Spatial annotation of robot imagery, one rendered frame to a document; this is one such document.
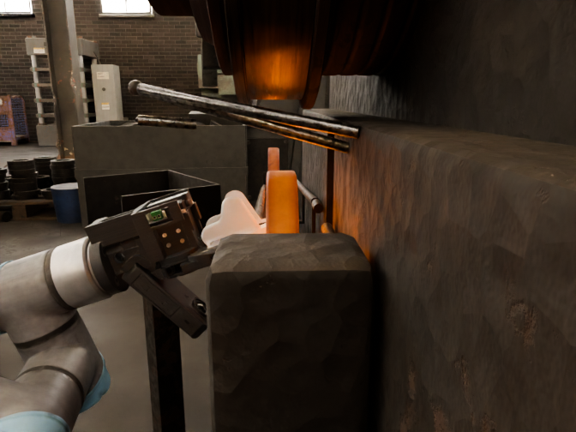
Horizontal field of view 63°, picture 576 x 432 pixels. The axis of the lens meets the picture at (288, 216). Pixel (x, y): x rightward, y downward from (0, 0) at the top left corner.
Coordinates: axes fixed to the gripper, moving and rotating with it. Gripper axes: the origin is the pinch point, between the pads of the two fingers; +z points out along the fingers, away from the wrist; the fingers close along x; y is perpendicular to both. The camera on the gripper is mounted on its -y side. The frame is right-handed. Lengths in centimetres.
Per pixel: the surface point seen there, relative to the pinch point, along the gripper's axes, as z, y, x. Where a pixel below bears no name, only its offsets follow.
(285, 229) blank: 1.4, 1.5, -7.1
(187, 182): -20, 2, 56
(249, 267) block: -0.1, 5.4, -26.8
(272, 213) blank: 0.6, 3.3, -6.3
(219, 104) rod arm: -0.2, 14.8, -12.3
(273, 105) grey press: 5, 10, 288
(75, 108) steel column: -259, 87, 637
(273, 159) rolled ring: -1, -2, 84
